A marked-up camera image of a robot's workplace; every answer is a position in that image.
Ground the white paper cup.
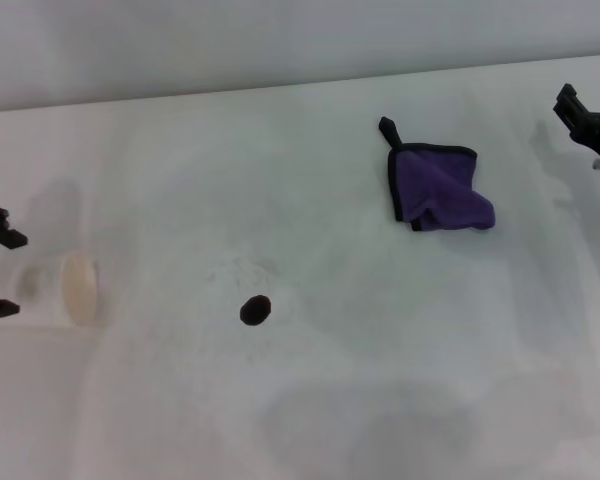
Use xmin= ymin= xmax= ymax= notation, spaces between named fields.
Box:
xmin=12 ymin=251 xmax=102 ymax=330

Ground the purple rag with black trim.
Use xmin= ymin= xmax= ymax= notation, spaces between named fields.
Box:
xmin=378 ymin=116 xmax=497 ymax=234

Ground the black water stain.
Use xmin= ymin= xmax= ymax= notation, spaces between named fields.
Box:
xmin=239 ymin=294 xmax=272 ymax=328

